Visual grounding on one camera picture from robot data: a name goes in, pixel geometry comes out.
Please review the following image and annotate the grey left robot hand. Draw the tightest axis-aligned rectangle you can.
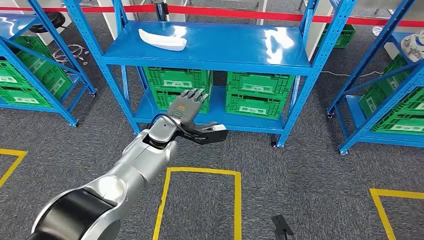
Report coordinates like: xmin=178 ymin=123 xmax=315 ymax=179
xmin=166 ymin=88 xmax=218 ymax=132

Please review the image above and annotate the white plastic panel part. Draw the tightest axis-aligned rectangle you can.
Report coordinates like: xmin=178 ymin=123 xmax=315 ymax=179
xmin=138 ymin=28 xmax=188 ymax=52

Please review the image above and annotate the blue metal shelf rack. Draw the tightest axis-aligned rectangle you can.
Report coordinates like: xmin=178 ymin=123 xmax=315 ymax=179
xmin=62 ymin=0 xmax=358 ymax=149
xmin=326 ymin=0 xmax=424 ymax=156
xmin=0 ymin=0 xmax=98 ymax=128

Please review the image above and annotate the white round perforated part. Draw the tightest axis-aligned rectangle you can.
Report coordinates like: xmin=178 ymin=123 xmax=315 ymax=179
xmin=400 ymin=29 xmax=424 ymax=62

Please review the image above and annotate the yellow floor tape rectangle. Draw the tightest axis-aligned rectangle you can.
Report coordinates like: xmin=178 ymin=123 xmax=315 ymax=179
xmin=0 ymin=148 xmax=28 ymax=189
xmin=369 ymin=188 xmax=424 ymax=240
xmin=152 ymin=166 xmax=243 ymax=240

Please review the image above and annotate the red barrier belt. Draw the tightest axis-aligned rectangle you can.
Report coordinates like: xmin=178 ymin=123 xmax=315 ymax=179
xmin=0 ymin=3 xmax=157 ymax=14
xmin=167 ymin=4 xmax=424 ymax=28

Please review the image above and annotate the chrome chair base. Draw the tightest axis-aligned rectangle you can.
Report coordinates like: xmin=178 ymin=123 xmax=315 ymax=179
xmin=52 ymin=43 xmax=90 ymax=65

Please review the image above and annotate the black round base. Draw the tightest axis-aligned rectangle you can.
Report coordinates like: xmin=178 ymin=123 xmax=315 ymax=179
xmin=28 ymin=11 xmax=69 ymax=34

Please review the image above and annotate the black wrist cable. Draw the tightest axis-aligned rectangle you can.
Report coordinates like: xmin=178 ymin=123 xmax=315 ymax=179
xmin=147 ymin=113 xmax=200 ymax=140

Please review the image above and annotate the black left wrist camera bracket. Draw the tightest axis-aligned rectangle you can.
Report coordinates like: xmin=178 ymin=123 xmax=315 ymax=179
xmin=178 ymin=121 xmax=229 ymax=146

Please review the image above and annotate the black stanchion post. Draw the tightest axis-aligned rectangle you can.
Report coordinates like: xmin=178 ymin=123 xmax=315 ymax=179
xmin=153 ymin=0 xmax=170 ymax=22

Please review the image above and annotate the white floor cable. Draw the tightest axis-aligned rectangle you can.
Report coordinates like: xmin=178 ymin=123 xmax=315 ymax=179
xmin=320 ymin=70 xmax=383 ymax=78

